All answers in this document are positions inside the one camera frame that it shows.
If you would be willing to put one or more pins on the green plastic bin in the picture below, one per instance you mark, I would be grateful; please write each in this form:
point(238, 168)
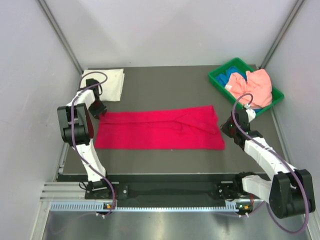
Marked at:
point(277, 95)

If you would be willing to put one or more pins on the red t-shirt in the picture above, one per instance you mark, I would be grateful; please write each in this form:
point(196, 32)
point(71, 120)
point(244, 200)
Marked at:
point(194, 128)

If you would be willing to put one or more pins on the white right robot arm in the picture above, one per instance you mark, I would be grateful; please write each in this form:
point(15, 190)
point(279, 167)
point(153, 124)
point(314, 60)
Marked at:
point(288, 191)

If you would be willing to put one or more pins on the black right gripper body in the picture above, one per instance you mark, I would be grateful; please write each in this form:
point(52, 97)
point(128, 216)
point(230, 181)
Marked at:
point(228, 128)

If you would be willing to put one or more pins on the blue t-shirt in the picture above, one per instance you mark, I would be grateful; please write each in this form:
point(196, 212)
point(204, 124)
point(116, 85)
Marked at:
point(223, 79)

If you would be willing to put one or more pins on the aluminium frame rail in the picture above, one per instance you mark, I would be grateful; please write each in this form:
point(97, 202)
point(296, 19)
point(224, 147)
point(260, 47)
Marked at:
point(62, 191)

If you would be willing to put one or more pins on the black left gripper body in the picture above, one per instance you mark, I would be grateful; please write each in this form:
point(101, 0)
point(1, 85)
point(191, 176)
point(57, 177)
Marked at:
point(97, 108)

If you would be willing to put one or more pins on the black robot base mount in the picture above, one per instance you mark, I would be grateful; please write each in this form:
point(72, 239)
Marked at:
point(170, 190)

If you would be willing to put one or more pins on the folded white t-shirt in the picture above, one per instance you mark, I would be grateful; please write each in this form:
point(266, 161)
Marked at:
point(111, 90)

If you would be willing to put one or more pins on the salmon pink t-shirt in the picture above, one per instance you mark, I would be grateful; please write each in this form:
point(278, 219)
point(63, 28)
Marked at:
point(257, 83)

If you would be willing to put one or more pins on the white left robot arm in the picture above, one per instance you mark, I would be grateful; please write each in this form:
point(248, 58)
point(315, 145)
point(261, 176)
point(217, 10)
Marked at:
point(77, 130)

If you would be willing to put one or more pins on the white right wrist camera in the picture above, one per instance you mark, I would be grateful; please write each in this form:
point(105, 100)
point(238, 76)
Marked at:
point(250, 112)

